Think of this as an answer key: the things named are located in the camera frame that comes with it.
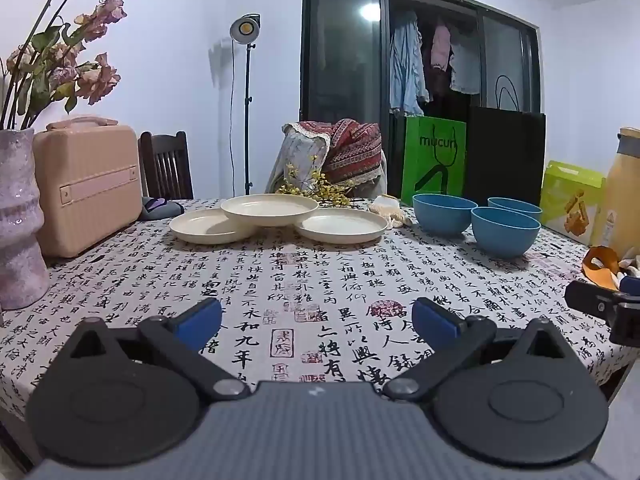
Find hanging light blue shirt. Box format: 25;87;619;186
389;10;431;116

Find dried pink flowers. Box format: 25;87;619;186
0;0;126;131

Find red patterned blanket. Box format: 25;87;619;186
300;118;383;186

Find grey lace-trimmed cushion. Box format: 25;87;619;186
267;122;333;193

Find hanging white garment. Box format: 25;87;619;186
449;35;482;95

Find cream plate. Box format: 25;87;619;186
220;193;319;227
294;207;389;244
168;208;261;246

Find green snack box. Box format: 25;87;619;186
539;160;608;247

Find pale pink textured vase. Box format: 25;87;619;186
0;127;51;311

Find dark wooden chair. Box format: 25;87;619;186
137;131;195;201

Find studio lamp on stand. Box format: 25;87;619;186
229;12;262;197

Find grey fabric pouch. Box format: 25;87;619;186
139;196;185;222

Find hanging pink garment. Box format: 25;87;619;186
431;22;453;72

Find pink hard case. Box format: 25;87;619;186
32;116;142;259

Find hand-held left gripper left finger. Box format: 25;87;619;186
65;296;252;403

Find calligraphy print tablecloth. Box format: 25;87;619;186
0;195;640;466

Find orange fabric piece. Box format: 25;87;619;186
581;245;626;291

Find yellow flower branch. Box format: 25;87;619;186
275;155;368;208

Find black paper bag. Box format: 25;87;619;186
462;75;547;207

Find dark sliding glass door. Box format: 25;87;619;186
301;0;543;201

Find green paper bag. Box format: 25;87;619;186
401;115;467;207

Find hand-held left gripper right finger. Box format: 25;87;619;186
382;296;571;403

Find yellow thermos bottle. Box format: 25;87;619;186
590;127;640;261

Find blue bowl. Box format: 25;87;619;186
470;206;541;259
412;193;479;235
487;197;543;221

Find knitted work glove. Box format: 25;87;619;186
369;194;415;230

